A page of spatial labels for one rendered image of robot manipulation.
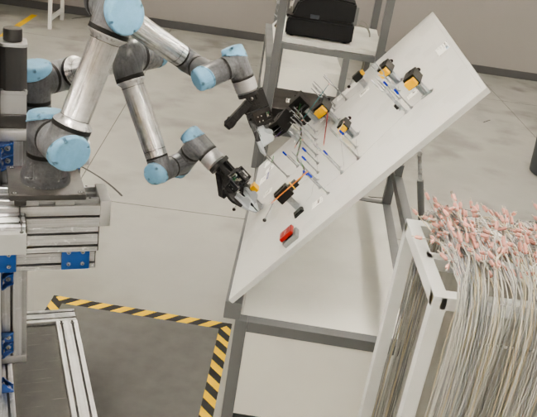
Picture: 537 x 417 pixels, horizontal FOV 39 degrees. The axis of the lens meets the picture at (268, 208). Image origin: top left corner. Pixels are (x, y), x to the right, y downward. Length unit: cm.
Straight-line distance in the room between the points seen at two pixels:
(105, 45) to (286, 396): 130
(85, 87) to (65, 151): 19
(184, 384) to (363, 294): 107
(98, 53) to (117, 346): 182
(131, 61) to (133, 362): 156
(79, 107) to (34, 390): 129
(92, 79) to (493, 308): 125
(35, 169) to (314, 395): 117
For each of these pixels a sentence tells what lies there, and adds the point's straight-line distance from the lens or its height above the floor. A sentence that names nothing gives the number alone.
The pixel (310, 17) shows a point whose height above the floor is 155.
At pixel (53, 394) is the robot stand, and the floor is 21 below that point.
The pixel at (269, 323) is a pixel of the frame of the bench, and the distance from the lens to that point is 248.
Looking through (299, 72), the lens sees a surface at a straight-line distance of 560.
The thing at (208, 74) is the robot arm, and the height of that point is 153.
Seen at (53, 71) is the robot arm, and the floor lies 136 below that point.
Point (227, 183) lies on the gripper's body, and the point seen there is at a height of 116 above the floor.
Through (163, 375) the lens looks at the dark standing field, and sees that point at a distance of 350.
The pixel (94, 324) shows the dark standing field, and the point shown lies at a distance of 380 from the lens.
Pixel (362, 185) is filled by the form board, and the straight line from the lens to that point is 226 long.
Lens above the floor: 217
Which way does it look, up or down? 25 degrees down
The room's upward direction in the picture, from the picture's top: 9 degrees clockwise
